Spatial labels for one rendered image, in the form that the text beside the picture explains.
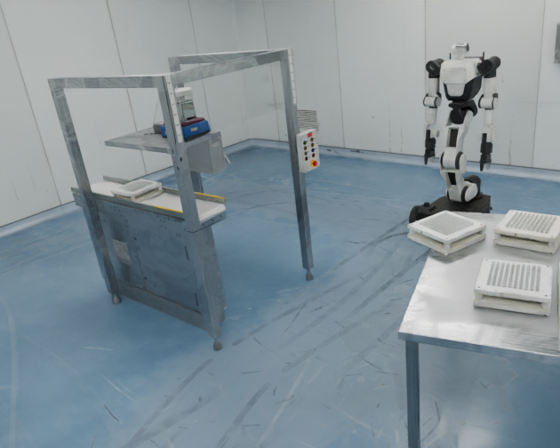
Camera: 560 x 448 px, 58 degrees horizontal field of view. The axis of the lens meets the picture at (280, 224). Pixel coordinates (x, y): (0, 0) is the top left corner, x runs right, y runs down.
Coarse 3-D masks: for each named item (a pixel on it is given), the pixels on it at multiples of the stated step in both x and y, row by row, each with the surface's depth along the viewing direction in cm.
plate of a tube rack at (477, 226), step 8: (432, 216) 243; (456, 216) 239; (408, 224) 238; (416, 224) 236; (480, 224) 228; (424, 232) 229; (432, 232) 227; (456, 232) 224; (464, 232) 223; (472, 232) 224; (440, 240) 221; (448, 240) 218; (456, 240) 220
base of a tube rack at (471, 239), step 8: (416, 232) 239; (416, 240) 235; (424, 240) 230; (432, 240) 230; (464, 240) 226; (472, 240) 226; (480, 240) 229; (432, 248) 227; (440, 248) 222; (456, 248) 222
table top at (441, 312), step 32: (448, 256) 219; (480, 256) 216; (512, 256) 213; (544, 256) 210; (416, 288) 199; (448, 288) 196; (416, 320) 179; (448, 320) 177; (480, 320) 175; (512, 320) 173; (544, 320) 171; (480, 352) 165; (512, 352) 160; (544, 352) 156
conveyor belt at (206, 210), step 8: (96, 184) 380; (104, 184) 378; (112, 184) 375; (120, 184) 373; (104, 192) 359; (144, 200) 332; (152, 200) 330; (160, 200) 328; (168, 200) 326; (176, 200) 324; (200, 200) 318; (176, 208) 310; (200, 208) 305; (208, 208) 303; (216, 208) 303; (224, 208) 306; (200, 216) 294; (208, 216) 297
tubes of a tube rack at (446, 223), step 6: (444, 216) 240; (426, 222) 235; (432, 222) 234; (438, 222) 233; (444, 222) 233; (450, 222) 231; (456, 222) 232; (462, 222) 231; (444, 228) 226; (450, 228) 226
